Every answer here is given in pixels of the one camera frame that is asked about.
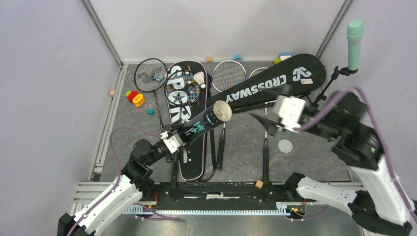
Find translucent tube lid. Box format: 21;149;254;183
277;139;293;153

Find black shuttlecock tube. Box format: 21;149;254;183
174;100;233;145

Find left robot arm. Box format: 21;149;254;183
57;133;185;236

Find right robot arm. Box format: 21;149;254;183
256;86;417;236

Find black crossway racket bag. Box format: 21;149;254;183
207;54;326;112

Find green blue blocks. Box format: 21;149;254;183
272;53;292;65

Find black white shaft racket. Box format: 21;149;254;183
249;67;269;182

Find black microphone tripod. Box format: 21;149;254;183
310;66;358;108

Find black racket on bag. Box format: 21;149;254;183
164;70;202;106

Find small wooden cube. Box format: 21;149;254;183
255;180;264;189

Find red yellow toy blocks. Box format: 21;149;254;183
125;90;145;107

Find black sport racket bag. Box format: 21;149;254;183
167;60;208;181

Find white shuttlecock on racket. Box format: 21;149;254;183
193;71;206;89

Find black racket far left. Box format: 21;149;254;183
134;58;168;132

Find green microphone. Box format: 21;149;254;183
346;19;364;71

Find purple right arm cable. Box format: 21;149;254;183
291;86;417;225

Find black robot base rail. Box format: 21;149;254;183
143;180;317;212

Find white frame racket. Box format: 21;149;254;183
212;60;247;92

